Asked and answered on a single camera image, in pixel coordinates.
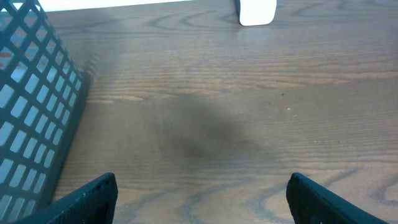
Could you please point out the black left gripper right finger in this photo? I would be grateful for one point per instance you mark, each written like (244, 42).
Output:
(310, 202)

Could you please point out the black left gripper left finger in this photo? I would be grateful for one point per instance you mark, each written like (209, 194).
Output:
(94, 203)

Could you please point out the white barcode scanner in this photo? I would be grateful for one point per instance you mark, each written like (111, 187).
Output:
(255, 12)

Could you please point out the grey plastic basket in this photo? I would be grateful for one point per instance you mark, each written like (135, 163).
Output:
(42, 94)

